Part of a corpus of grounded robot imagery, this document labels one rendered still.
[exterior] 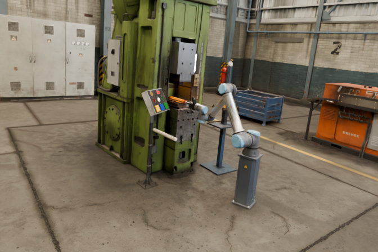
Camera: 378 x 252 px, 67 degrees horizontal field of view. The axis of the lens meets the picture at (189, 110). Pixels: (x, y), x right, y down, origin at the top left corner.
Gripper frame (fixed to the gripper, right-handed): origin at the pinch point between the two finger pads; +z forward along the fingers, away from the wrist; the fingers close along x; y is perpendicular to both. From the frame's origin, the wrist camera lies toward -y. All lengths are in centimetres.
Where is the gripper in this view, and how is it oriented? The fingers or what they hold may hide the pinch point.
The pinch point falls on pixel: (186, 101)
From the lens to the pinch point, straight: 382.1
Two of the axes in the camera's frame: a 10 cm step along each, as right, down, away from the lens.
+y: -1.2, 9.6, 2.4
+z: -6.6, -2.5, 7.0
